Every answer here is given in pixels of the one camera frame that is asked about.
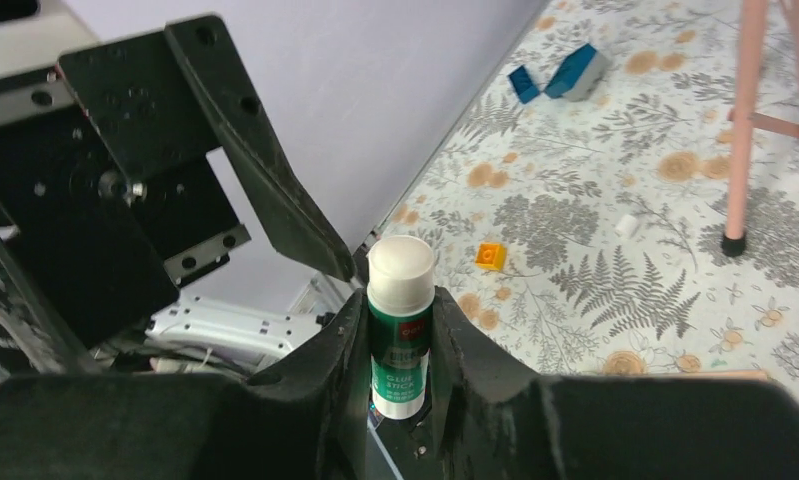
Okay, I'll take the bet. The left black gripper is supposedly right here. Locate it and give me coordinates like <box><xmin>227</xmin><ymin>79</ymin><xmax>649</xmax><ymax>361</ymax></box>
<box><xmin>0</xmin><ymin>14</ymin><xmax>356</xmax><ymax>371</ymax></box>

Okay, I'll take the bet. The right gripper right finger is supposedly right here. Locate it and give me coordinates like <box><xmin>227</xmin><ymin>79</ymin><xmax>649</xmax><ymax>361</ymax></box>
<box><xmin>431</xmin><ymin>288</ymin><xmax>799</xmax><ymax>479</ymax></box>

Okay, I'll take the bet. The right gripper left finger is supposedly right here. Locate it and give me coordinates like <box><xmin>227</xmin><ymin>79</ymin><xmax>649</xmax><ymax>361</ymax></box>
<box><xmin>0</xmin><ymin>291</ymin><xmax>369</xmax><ymax>479</ymax></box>

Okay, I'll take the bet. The green white glue stick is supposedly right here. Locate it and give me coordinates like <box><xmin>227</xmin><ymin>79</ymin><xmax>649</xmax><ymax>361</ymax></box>
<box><xmin>367</xmin><ymin>235</ymin><xmax>435</xmax><ymax>420</ymax></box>

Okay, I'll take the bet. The pink perforated music stand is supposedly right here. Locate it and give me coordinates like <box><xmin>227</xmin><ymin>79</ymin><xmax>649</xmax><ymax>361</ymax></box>
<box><xmin>721</xmin><ymin>0</ymin><xmax>799</xmax><ymax>257</ymax></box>

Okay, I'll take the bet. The tan paper envelope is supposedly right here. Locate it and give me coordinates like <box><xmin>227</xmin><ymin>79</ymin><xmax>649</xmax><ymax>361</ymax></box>
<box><xmin>632</xmin><ymin>370</ymin><xmax>770</xmax><ymax>382</ymax></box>

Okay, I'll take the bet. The orange square toy brick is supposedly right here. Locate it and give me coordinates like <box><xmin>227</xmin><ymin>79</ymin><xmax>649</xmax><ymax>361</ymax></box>
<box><xmin>474</xmin><ymin>243</ymin><xmax>507</xmax><ymax>272</ymax></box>

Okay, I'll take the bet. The floral patterned table mat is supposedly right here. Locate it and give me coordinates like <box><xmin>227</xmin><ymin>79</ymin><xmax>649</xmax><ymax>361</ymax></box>
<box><xmin>379</xmin><ymin>1</ymin><xmax>799</xmax><ymax>399</ymax></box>

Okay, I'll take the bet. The small white glue cap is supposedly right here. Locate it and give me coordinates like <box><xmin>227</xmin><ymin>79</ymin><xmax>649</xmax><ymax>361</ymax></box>
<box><xmin>614</xmin><ymin>214</ymin><xmax>640</xmax><ymax>239</ymax></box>

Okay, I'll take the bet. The small blue toy brick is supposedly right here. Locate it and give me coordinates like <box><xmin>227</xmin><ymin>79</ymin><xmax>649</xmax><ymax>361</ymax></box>
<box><xmin>508</xmin><ymin>65</ymin><xmax>542</xmax><ymax>104</ymax></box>

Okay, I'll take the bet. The large blue toy brick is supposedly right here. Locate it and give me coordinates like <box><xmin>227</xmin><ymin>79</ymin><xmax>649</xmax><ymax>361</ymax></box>
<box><xmin>543</xmin><ymin>43</ymin><xmax>611</xmax><ymax>102</ymax></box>

